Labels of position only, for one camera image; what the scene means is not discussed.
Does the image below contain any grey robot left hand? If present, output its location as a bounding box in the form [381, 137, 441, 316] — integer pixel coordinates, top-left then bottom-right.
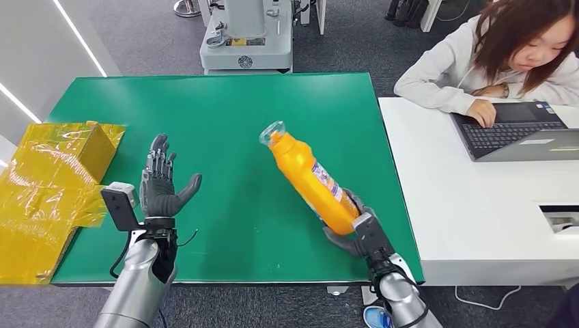
[139, 133, 203, 219]

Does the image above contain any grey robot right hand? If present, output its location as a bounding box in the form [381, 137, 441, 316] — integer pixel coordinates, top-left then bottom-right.
[322, 189, 376, 259]

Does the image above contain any orange plastic bottle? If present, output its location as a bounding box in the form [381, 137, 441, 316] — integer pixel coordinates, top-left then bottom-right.
[258, 120, 361, 236]

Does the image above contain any white table foot plate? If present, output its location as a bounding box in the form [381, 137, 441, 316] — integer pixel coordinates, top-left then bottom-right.
[361, 285, 382, 306]

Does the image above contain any blue shoe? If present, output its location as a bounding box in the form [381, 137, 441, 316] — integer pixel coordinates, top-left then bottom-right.
[363, 305, 395, 328]

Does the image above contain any green table mat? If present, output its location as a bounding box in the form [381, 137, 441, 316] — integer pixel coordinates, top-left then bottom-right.
[45, 72, 425, 285]

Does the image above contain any yellow taped cardboard box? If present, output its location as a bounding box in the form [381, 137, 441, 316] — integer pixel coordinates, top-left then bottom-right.
[0, 120, 126, 286]

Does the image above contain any white desk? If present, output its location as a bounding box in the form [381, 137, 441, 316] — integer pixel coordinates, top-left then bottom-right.
[378, 96, 579, 287]

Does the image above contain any grey machine base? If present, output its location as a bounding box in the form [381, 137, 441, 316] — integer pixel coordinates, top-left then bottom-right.
[199, 0, 295, 74]

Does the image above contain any person's right hand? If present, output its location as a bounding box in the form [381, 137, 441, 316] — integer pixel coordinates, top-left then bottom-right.
[466, 98, 498, 129]

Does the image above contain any person's hand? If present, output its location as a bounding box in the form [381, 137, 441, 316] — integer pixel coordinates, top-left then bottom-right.
[466, 98, 498, 129]
[471, 83, 511, 99]

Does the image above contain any chrome round stand base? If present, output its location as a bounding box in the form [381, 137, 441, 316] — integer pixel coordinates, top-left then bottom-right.
[173, 0, 202, 18]

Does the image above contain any dark grey laptop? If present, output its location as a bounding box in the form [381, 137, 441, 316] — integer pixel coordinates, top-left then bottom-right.
[450, 101, 579, 163]

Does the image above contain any person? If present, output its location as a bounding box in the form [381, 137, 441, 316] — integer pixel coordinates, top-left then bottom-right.
[393, 0, 579, 129]

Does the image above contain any person's left hand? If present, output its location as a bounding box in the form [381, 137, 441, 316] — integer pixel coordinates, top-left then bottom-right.
[471, 83, 511, 99]

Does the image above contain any white upright panel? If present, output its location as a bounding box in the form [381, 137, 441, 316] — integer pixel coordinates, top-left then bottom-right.
[299, 0, 326, 35]

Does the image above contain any black chair base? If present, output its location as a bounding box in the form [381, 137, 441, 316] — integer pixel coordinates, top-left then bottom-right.
[384, 0, 428, 29]

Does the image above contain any white furniture leg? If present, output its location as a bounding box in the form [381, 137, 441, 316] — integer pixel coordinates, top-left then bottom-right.
[419, 0, 442, 33]

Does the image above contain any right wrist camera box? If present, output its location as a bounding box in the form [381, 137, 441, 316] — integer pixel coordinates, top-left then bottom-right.
[352, 211, 395, 260]

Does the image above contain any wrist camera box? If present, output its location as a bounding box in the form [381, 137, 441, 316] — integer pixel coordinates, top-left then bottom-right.
[100, 182, 140, 232]
[352, 211, 395, 260]

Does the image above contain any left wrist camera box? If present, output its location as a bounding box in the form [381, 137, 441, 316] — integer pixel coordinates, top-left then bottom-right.
[100, 182, 140, 232]

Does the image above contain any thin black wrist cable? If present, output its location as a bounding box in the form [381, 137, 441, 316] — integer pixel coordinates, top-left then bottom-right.
[176, 228, 199, 247]

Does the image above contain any white floor cable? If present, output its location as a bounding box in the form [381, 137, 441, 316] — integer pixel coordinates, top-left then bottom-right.
[454, 285, 522, 312]

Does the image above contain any grey desk cable tray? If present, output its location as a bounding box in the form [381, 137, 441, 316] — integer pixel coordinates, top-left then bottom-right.
[538, 204, 579, 234]

